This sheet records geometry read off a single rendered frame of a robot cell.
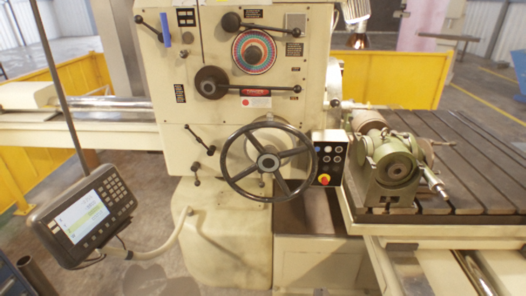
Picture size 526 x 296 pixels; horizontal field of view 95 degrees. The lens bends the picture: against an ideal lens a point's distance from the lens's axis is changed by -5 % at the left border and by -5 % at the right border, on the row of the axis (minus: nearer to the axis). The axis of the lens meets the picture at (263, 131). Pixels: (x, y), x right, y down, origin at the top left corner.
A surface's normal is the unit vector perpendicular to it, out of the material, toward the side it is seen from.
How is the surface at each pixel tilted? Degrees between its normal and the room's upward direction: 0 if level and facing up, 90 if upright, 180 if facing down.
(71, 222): 71
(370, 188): 90
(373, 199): 90
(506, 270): 0
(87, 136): 90
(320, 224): 0
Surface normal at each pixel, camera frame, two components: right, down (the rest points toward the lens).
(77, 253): 0.89, -0.16
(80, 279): -0.01, -0.88
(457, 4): -0.63, 0.37
